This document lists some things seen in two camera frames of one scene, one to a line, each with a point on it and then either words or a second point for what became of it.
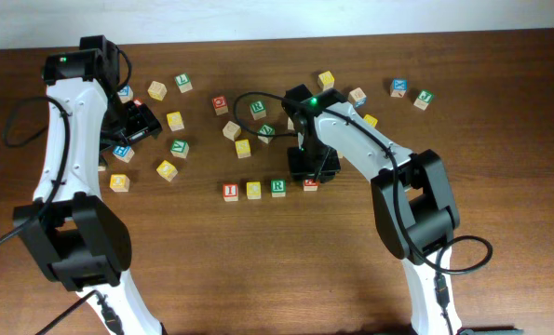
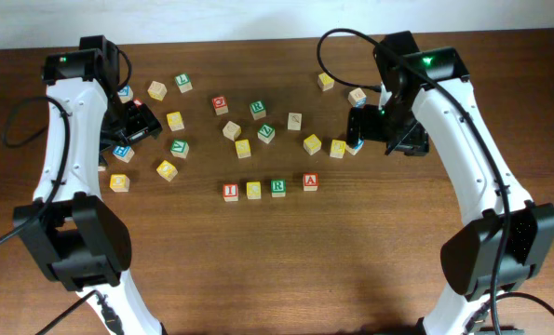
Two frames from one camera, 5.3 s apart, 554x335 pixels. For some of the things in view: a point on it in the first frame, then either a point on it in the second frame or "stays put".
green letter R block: (278, 187) stays put
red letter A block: (310, 185) stays put
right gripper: (300, 171) -> (413, 142)
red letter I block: (230, 192) stays put
